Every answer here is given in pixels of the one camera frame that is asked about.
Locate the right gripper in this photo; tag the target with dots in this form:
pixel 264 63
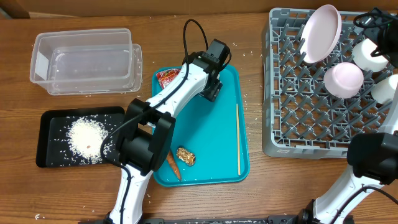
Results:
pixel 372 22

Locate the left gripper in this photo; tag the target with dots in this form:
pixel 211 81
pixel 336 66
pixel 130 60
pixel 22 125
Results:
pixel 213 93

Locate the white cup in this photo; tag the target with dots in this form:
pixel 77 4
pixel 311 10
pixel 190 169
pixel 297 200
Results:
pixel 384 91
pixel 363 59

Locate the pink round plate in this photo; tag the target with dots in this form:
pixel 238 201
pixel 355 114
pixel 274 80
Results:
pixel 321 33

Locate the pink bowl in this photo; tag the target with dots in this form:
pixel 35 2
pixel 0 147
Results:
pixel 343 80

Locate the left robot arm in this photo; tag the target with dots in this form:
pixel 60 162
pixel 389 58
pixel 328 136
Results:
pixel 145 136

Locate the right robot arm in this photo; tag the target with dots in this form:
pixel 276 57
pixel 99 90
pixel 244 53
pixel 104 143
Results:
pixel 372 158

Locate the grey dishwasher rack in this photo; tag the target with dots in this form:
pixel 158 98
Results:
pixel 300 119

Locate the red snack wrapper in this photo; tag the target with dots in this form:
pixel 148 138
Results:
pixel 165 77

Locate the wooden chopstick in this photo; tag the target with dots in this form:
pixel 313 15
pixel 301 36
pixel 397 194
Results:
pixel 238 141

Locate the teal serving tray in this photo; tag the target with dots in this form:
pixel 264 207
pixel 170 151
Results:
pixel 208 130

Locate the brown walnut food scrap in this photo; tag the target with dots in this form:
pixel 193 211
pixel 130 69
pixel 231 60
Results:
pixel 186 156

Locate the orange carrot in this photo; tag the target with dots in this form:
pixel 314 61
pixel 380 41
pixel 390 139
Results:
pixel 172 163

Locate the clear plastic bin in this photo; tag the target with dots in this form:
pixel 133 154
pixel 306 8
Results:
pixel 86 62

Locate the pile of rice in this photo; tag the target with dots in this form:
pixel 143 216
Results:
pixel 76 140

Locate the black tray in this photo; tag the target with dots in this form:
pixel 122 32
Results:
pixel 49 115

